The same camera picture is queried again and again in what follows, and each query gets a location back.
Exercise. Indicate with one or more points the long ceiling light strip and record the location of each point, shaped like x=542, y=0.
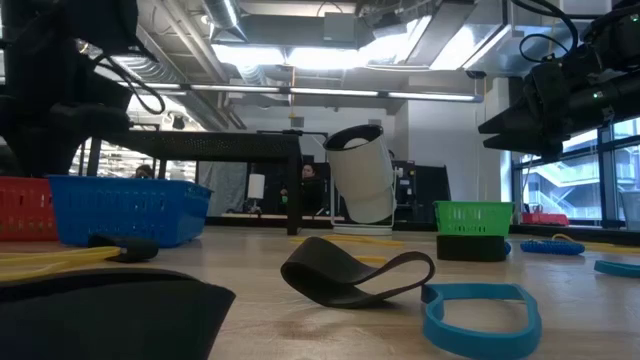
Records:
x=330, y=92

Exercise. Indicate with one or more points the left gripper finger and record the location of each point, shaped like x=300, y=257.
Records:
x=45, y=160

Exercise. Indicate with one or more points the black machine cabinet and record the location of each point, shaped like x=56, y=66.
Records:
x=425, y=190

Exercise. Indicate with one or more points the person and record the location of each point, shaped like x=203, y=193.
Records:
x=311, y=190
x=144, y=172

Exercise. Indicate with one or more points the silver round ventilation duct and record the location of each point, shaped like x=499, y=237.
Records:
x=220, y=15

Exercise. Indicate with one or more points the red storage bin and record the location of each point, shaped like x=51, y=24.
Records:
x=545, y=220

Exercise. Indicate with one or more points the black aluminium rig frame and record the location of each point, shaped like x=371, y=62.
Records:
x=540, y=231

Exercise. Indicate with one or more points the black window frame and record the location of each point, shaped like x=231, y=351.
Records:
x=606, y=175

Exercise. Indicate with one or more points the white cylindrical lamp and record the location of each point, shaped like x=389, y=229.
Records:
x=362, y=180

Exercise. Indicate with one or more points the black perforated metal shelf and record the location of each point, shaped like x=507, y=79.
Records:
x=225, y=147

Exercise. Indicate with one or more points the yellow rubber band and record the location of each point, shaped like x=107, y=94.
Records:
x=610, y=247
x=50, y=257

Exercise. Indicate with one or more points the blue plastic basket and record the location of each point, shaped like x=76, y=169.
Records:
x=130, y=210

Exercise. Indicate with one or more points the small white table lamp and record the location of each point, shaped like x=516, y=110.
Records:
x=256, y=186

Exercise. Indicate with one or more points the blue coil wristband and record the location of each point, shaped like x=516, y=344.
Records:
x=550, y=247
x=507, y=248

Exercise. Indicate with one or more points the grey ceiling box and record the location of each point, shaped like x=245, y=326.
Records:
x=340, y=27

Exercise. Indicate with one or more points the red plastic basket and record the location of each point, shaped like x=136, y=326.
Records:
x=25, y=210

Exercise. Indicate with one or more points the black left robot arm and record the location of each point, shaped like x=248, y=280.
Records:
x=60, y=25

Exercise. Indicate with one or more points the small light blue rubber band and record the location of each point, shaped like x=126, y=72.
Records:
x=617, y=269

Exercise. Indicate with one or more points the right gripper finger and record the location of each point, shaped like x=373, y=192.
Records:
x=515, y=122
x=530, y=145

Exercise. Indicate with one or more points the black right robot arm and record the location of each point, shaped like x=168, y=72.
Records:
x=620, y=45

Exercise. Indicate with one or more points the green plastic basket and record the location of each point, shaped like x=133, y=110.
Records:
x=472, y=217

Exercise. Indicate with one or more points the large light blue rubber band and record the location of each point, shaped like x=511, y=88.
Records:
x=475, y=345

